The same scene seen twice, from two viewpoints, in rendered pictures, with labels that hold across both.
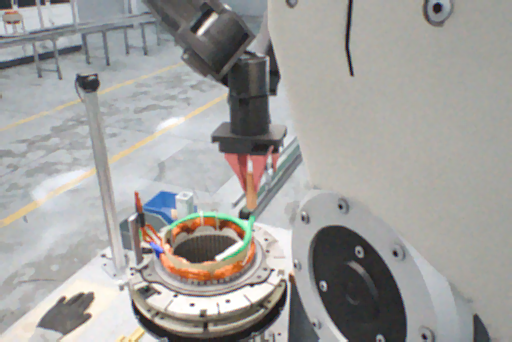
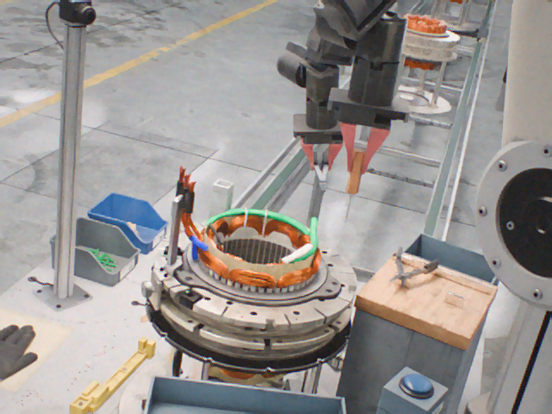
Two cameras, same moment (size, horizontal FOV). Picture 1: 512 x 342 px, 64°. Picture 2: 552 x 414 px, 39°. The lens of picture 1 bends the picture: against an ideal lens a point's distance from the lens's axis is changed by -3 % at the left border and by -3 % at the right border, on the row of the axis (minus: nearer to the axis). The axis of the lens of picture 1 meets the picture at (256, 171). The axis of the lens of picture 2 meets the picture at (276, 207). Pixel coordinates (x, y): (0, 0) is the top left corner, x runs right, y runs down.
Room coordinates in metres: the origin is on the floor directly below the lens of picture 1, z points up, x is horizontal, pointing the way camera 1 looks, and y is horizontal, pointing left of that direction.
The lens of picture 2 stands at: (-0.35, 0.27, 1.69)
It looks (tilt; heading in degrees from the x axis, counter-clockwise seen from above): 24 degrees down; 350
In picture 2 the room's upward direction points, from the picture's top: 10 degrees clockwise
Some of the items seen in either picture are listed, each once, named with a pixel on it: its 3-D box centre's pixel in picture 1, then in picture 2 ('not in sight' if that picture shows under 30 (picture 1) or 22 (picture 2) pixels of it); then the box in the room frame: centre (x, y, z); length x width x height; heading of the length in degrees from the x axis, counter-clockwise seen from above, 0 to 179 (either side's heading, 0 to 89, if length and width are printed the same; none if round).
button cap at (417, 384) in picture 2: not in sight; (417, 383); (0.51, -0.12, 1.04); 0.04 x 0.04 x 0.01
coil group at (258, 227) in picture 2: (204, 225); (246, 227); (0.78, 0.11, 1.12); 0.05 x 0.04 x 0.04; 62
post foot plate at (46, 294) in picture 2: (119, 265); (63, 294); (1.07, 0.43, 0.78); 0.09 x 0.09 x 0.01; 43
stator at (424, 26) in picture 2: not in sight; (419, 41); (2.83, -0.78, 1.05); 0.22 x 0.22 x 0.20
